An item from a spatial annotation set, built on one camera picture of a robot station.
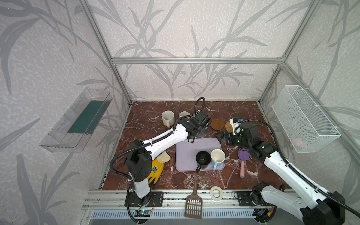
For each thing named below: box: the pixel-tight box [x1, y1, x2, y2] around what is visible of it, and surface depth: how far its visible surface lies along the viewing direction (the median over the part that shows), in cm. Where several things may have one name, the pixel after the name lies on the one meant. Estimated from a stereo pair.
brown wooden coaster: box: [210, 118, 225, 131], surface depth 107 cm
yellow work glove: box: [147, 150, 172, 185], surface depth 85 cm
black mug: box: [195, 150, 212, 173], surface depth 82 cm
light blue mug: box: [210, 148, 226, 171], surface depth 82 cm
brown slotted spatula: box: [184, 178, 203, 220], surface depth 74 cm
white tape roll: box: [210, 185, 224, 202], surface depth 77 cm
